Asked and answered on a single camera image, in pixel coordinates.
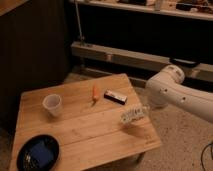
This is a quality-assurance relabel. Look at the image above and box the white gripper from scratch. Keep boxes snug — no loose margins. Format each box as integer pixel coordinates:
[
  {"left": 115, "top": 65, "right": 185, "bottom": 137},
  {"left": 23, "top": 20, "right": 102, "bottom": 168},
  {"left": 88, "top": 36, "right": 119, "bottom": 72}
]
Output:
[{"left": 147, "top": 91, "right": 168, "bottom": 110}]

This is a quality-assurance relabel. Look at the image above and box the white patterned plastic bottle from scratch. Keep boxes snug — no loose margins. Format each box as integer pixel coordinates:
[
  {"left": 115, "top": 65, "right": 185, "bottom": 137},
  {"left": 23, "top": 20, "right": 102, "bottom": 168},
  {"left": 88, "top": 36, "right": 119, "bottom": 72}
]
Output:
[{"left": 120, "top": 104, "right": 149, "bottom": 124}]

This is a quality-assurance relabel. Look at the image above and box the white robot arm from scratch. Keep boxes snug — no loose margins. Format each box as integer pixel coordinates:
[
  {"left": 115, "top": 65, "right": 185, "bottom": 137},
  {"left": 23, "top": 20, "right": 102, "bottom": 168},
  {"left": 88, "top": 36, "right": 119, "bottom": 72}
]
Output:
[{"left": 145, "top": 65, "right": 213, "bottom": 123}]

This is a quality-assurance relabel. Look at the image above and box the black rectangular box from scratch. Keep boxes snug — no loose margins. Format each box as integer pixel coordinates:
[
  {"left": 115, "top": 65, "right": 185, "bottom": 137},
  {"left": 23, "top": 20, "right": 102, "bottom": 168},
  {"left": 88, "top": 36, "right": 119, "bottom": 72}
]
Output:
[{"left": 104, "top": 90, "right": 127, "bottom": 105}]

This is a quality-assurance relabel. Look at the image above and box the wooden low table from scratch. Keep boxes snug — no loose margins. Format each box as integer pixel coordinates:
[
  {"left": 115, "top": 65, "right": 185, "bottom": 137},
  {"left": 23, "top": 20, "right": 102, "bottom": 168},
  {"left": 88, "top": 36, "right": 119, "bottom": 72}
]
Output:
[{"left": 9, "top": 74, "right": 161, "bottom": 171}]

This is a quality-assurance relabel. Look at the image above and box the translucent white plastic cup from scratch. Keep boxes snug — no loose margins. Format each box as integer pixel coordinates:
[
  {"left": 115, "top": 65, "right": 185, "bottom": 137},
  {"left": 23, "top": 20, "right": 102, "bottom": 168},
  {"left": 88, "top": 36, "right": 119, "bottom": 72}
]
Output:
[{"left": 42, "top": 94, "right": 62, "bottom": 117}]

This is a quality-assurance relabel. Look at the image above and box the blue sponge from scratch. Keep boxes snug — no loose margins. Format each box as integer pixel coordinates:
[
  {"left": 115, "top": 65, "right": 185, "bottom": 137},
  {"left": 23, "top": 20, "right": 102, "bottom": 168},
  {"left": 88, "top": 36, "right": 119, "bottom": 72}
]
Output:
[{"left": 30, "top": 142, "right": 53, "bottom": 167}]

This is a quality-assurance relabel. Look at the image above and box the metal vertical pole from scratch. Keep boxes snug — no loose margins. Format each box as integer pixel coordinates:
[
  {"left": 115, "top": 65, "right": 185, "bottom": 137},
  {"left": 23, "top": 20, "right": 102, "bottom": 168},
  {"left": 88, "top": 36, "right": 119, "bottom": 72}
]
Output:
[{"left": 74, "top": 0, "right": 85, "bottom": 45}]

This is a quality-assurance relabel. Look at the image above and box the black round bowl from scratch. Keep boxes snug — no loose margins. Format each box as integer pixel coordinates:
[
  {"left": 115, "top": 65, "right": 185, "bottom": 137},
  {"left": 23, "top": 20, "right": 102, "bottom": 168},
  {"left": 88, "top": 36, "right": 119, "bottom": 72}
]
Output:
[{"left": 16, "top": 134, "right": 59, "bottom": 171}]

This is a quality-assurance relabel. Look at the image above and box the black handle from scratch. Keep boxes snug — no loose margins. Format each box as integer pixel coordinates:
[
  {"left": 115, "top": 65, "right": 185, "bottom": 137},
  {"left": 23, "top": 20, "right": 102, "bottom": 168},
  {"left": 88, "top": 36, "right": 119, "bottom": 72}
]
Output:
[{"left": 169, "top": 58, "right": 200, "bottom": 68}]

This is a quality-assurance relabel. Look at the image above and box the metal shelf rail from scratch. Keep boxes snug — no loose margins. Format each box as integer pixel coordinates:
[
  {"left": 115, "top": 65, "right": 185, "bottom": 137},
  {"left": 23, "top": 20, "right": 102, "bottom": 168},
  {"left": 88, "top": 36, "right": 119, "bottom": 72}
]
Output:
[{"left": 71, "top": 41, "right": 213, "bottom": 82}]

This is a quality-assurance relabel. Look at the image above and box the black cable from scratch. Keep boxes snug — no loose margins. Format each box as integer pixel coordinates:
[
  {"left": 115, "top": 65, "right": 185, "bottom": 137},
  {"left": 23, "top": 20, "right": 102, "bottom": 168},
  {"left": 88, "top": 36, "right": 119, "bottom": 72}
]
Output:
[{"left": 200, "top": 141, "right": 213, "bottom": 171}]

